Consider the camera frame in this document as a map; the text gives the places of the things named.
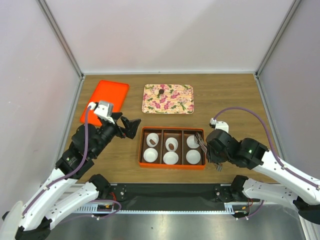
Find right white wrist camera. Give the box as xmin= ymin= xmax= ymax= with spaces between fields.
xmin=209 ymin=118 xmax=229 ymax=133

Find orange box lid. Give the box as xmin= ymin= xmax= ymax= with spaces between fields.
xmin=79 ymin=80 xmax=130 ymax=124

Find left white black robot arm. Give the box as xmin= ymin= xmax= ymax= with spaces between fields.
xmin=0 ymin=112 xmax=141 ymax=240

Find white paper cup back left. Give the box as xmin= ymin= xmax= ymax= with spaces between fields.
xmin=146 ymin=133 xmax=159 ymax=148

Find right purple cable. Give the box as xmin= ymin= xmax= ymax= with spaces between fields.
xmin=212 ymin=106 xmax=320 ymax=218

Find white paper cup back right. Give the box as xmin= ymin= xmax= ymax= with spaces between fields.
xmin=186 ymin=135 xmax=200 ymax=149

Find orange chocolate box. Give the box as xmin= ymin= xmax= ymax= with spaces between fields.
xmin=138 ymin=126 xmax=206 ymax=170

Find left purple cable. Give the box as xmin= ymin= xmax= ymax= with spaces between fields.
xmin=22 ymin=102 xmax=122 ymax=221

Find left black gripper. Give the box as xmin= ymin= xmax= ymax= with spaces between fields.
xmin=91 ymin=112 xmax=141 ymax=157

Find black base mat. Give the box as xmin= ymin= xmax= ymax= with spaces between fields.
xmin=111 ymin=183 xmax=250 ymax=212

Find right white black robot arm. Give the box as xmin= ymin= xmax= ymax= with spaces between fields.
xmin=205 ymin=129 xmax=320 ymax=224

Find brown oval chocolate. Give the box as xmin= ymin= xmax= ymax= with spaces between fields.
xmin=168 ymin=143 xmax=175 ymax=150

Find floral serving tray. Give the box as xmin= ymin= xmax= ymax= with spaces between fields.
xmin=141 ymin=84 xmax=195 ymax=115

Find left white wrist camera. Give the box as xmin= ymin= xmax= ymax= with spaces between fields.
xmin=88 ymin=100 xmax=115 ymax=124

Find white paper cup front middle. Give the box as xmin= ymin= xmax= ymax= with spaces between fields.
xmin=163 ymin=151 xmax=179 ymax=165

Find white paper cup back middle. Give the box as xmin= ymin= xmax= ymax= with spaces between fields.
xmin=165 ymin=137 xmax=179 ymax=152

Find white paper cup front right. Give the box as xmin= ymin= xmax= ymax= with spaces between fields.
xmin=186 ymin=149 xmax=201 ymax=165

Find purple cable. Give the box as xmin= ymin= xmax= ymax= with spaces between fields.
xmin=22 ymin=102 xmax=122 ymax=221
xmin=212 ymin=106 xmax=320 ymax=218

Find white paper cup front left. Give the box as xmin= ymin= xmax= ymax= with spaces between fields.
xmin=143 ymin=147 xmax=158 ymax=163

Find white paper cup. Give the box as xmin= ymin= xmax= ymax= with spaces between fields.
xmin=186 ymin=149 xmax=201 ymax=165
xmin=163 ymin=151 xmax=179 ymax=165
xmin=143 ymin=147 xmax=158 ymax=163
xmin=186 ymin=135 xmax=200 ymax=149
xmin=146 ymin=133 xmax=159 ymax=148
xmin=165 ymin=137 xmax=179 ymax=152

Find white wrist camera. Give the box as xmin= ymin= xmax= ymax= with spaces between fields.
xmin=209 ymin=118 xmax=229 ymax=133
xmin=88 ymin=100 xmax=115 ymax=124

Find metal tongs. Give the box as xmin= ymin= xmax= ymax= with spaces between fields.
xmin=195 ymin=132 xmax=223 ymax=172

